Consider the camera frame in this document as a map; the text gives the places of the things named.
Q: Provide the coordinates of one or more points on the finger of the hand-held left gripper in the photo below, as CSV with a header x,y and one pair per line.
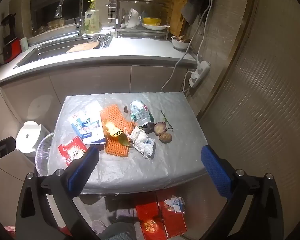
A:
x,y
5,143

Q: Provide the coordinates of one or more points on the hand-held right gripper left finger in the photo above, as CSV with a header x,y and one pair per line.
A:
x,y
82,171

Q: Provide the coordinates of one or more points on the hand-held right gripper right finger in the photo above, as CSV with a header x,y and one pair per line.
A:
x,y
217,172

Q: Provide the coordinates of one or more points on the red snack packet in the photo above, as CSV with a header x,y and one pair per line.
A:
x,y
72,151

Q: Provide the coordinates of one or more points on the wastebasket with plastic liner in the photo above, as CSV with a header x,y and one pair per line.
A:
x,y
42,155

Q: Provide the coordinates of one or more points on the orange foam fruit net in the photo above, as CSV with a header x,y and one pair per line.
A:
x,y
117,148
112,113

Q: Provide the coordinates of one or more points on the blue white milk carton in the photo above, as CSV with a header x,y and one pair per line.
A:
x,y
88,127

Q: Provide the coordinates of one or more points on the orange peel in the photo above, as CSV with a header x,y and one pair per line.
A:
x,y
111,130

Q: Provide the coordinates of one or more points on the green leaf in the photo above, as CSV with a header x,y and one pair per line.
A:
x,y
123,138

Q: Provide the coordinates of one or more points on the brown mangosteen shell half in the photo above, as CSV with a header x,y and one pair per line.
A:
x,y
165,138

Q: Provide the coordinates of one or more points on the white paper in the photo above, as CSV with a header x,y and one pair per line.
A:
x,y
142,142

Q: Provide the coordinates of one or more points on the crushed green white can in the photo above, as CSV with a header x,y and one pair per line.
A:
x,y
140,113

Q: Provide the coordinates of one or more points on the white round stool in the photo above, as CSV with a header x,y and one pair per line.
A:
x,y
27,136

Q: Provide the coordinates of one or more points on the small blue white carton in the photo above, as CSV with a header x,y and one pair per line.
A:
x,y
178,204

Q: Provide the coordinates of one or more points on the table with white cover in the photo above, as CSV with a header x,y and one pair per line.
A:
x,y
140,170

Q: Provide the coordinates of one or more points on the grey slipper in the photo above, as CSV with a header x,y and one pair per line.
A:
x,y
98,227

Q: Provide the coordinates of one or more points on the red cardboard box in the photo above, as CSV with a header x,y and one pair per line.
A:
x,y
173,220
151,222

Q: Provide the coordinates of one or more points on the person's dark pants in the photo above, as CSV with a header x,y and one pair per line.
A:
x,y
120,232

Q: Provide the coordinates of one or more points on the thin dark twig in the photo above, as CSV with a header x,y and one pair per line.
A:
x,y
165,118

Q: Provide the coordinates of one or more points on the small brown nut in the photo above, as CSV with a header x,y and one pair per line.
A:
x,y
125,109

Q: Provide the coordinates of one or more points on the red black blender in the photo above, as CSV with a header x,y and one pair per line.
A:
x,y
11,46

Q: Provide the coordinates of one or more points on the kitchen counter cabinet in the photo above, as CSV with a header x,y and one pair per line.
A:
x,y
90,80

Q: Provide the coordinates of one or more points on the white cup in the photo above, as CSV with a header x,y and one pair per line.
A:
x,y
23,43

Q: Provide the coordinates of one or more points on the steel sink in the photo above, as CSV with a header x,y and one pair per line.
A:
x,y
52,51

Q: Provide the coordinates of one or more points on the white power strip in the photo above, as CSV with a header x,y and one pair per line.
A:
x,y
200,73

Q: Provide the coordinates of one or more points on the glass jar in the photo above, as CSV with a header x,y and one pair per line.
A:
x,y
41,28
52,25
60,22

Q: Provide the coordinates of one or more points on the round wooden board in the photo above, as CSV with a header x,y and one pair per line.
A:
x,y
82,47

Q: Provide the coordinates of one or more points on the metal steamer tray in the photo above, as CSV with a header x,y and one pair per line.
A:
x,y
101,40

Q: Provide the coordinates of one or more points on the white bowl with scraps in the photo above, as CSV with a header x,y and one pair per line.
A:
x,y
180,44

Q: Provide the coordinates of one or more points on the chrome faucet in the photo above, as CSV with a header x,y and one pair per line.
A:
x,y
80,12

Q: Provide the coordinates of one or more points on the dish soap bottle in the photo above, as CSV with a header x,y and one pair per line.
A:
x,y
92,21

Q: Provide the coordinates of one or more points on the metal dish rack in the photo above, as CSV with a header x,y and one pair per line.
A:
x,y
140,33

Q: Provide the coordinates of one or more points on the white shallow dish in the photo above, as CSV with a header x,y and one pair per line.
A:
x,y
152,27

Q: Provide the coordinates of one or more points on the wooden cutting board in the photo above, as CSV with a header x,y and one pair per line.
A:
x,y
176,15

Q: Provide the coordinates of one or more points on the yellow bowl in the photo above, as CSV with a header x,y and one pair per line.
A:
x,y
152,20

